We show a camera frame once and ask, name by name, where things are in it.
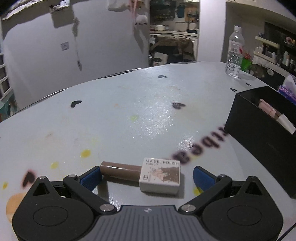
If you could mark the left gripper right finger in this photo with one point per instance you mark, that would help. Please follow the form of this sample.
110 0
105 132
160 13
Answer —
213 187

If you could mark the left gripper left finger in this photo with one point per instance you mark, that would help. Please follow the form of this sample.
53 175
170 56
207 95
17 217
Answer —
81 188

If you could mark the gel polish bottle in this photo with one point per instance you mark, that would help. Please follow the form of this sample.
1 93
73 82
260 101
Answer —
153 176

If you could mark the black storage box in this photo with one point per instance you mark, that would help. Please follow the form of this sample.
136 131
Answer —
266 139

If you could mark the oval wooden block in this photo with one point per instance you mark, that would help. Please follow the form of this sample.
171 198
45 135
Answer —
12 205

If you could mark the pink scissors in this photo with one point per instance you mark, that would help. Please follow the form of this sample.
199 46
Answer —
268 109

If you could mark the white power adapter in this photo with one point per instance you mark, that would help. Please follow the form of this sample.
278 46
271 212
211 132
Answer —
286 123

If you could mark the purple tissue box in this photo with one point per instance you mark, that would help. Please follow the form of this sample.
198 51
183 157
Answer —
288 89

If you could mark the clear water bottle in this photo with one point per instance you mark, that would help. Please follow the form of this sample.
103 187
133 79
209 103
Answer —
235 52

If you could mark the white plush on wall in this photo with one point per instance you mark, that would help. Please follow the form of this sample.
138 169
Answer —
141 20

